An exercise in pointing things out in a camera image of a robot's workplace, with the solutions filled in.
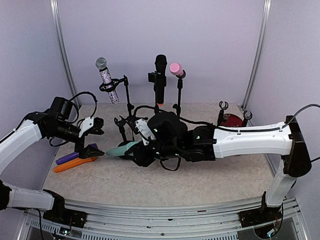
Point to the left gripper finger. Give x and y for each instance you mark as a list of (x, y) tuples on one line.
[(96, 129), (90, 151)]

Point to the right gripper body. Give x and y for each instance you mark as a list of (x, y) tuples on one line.
[(146, 159)]

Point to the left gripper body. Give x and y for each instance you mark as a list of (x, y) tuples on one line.
[(79, 146)]

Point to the teal microphone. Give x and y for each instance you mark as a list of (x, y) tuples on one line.
[(119, 151)]

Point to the orange microphone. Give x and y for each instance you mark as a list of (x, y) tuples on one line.
[(73, 163)]

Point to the purple microphone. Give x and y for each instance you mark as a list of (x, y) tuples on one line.
[(67, 158)]

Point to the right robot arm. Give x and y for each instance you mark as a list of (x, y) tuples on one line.
[(166, 135)]

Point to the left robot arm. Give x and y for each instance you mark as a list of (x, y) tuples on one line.
[(35, 126)]

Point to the black tripod mic stand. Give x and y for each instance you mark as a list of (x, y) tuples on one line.
[(130, 119)]

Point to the glitter silver microphone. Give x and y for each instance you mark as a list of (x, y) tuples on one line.
[(107, 83)]

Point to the back tall round stand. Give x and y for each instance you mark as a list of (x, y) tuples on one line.
[(151, 76)]

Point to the black microphone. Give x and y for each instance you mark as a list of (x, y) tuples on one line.
[(161, 64)]

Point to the pink microphone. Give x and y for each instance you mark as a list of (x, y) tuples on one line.
[(177, 70)]

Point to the red floral plate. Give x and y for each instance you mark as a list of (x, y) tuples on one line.
[(231, 120)]

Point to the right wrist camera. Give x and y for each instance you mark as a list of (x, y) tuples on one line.
[(144, 131)]

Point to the front aluminium rail base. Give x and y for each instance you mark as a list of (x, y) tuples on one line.
[(218, 221)]

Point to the left aluminium frame post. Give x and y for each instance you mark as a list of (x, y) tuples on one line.
[(54, 6)]

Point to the aluminium frame post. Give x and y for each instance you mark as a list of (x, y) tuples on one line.
[(258, 53), (54, 6)]

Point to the right aluminium frame post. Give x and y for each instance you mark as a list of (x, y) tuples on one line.
[(258, 53)]

